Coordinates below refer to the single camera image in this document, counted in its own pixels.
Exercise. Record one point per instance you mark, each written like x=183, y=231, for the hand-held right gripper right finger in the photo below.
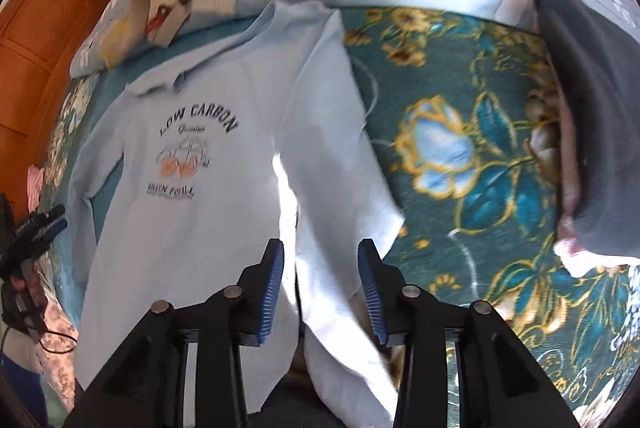
x=371, y=293

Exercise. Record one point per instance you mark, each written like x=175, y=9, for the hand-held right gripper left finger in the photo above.
x=272, y=288

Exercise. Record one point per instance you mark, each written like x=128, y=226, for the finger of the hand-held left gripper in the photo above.
x=47, y=228

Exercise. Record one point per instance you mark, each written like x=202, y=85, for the light blue printed sweatshirt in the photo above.
x=200, y=208

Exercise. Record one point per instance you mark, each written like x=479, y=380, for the person's left hand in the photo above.
x=32, y=290

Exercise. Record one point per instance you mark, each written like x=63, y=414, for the pink cloth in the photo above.
x=35, y=188

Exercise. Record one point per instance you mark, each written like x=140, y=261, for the pale floral sheet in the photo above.
x=57, y=358

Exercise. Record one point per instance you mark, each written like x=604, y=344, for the orange wooden headboard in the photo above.
x=40, y=32

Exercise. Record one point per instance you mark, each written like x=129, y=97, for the teal floral blanket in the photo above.
x=450, y=82

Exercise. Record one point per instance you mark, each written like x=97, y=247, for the dark grey folded garment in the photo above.
x=600, y=132

